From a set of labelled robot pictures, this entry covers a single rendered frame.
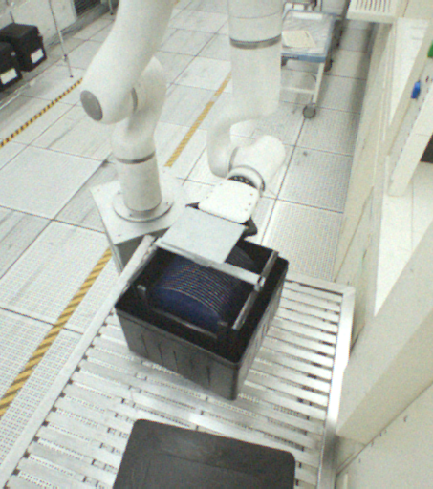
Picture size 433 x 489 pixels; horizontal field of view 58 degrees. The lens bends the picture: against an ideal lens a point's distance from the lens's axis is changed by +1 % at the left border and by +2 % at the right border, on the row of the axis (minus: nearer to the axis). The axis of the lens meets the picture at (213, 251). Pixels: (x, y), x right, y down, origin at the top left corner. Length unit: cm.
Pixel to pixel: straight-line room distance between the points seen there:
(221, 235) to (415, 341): 36
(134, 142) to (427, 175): 84
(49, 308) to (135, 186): 104
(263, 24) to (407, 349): 52
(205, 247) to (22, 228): 189
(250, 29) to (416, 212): 68
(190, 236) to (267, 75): 31
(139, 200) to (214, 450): 73
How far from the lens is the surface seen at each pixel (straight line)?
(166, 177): 134
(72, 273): 213
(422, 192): 124
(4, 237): 246
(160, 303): 80
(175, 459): 74
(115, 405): 89
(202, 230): 69
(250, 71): 74
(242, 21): 72
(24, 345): 197
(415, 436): 57
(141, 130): 108
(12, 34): 371
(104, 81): 96
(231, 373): 75
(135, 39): 90
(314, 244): 220
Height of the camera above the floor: 158
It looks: 49 degrees down
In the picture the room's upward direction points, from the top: straight up
